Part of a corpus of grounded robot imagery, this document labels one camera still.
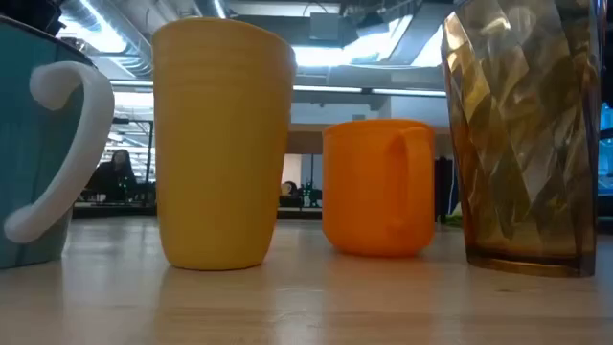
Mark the small orange mug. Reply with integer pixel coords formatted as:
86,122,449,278
321,119,438,259

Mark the brown mug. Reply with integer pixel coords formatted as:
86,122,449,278
151,16,298,272

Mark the amber faceted glass tumbler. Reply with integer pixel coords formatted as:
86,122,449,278
440,0,603,279

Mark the white mug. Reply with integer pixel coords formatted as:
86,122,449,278
0,15,117,270

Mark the person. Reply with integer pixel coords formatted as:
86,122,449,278
84,149,141,203
280,180,301,208

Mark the long ceiling light strip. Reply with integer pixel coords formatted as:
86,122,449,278
109,79,447,98

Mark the grey ceiling box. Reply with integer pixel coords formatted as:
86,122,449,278
308,11,347,42

